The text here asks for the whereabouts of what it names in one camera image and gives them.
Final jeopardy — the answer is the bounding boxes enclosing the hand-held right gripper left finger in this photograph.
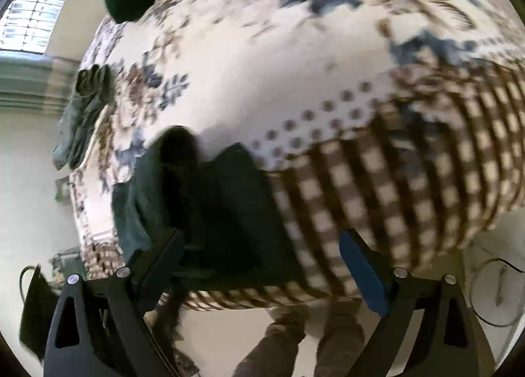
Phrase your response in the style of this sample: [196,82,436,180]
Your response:
[43,228,186,377]

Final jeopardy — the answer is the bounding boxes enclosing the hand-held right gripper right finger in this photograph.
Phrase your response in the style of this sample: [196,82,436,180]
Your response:
[339,228,479,377]

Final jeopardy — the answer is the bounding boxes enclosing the dark blue jeans pants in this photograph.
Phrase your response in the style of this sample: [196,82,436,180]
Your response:
[112,126,309,341]

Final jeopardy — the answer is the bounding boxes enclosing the person's legs in grey trousers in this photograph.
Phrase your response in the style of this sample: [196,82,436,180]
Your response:
[233,298,367,377]

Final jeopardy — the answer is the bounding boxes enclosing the white nightstand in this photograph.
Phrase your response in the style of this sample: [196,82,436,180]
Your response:
[461,217,525,365]

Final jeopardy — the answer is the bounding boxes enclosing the stack of folded jeans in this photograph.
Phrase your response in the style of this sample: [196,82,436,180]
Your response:
[52,64,116,170]

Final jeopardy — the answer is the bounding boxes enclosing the floral checked-border blanket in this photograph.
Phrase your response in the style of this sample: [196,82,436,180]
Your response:
[68,0,525,312]

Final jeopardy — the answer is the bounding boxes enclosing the teal banded curtain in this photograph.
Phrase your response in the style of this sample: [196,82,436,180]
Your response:
[0,53,80,112]

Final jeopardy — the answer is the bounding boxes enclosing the barred window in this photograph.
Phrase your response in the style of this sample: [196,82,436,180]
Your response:
[0,0,67,54]

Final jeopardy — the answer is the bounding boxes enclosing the black looped cable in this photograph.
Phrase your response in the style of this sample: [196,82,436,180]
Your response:
[469,258,525,327]

